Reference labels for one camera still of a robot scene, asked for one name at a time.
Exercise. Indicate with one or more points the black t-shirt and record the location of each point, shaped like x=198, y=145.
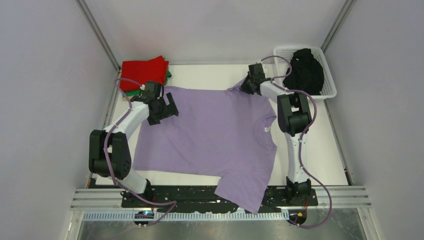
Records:
x=307, y=73

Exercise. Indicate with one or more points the aluminium corner post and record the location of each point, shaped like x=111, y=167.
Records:
x=337, y=24
x=90, y=18

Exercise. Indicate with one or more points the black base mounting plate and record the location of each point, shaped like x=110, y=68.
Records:
x=202, y=199

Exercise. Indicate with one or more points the white plastic basket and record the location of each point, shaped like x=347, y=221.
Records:
x=329, y=89

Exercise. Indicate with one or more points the red folded t-shirt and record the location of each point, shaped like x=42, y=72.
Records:
x=142, y=71

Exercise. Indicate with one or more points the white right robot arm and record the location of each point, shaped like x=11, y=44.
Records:
x=294, y=119

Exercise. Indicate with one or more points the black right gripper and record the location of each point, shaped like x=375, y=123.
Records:
x=243, y=86

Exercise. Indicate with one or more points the lavender t-shirt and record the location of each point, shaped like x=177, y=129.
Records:
x=220, y=133

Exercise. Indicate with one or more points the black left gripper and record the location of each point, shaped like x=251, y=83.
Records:
x=169, y=110

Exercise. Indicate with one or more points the white slotted cable duct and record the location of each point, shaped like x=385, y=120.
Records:
x=149, y=216

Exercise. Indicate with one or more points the green folded t-shirt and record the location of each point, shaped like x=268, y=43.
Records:
x=137, y=92

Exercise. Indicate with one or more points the aluminium front rail frame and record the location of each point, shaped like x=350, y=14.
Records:
x=111, y=199

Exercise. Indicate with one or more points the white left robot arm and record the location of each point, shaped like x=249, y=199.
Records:
x=109, y=153

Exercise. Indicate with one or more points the left aluminium corner post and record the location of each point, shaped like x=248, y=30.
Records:
x=90, y=18

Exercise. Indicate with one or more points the right aluminium corner post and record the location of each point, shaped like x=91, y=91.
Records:
x=337, y=24

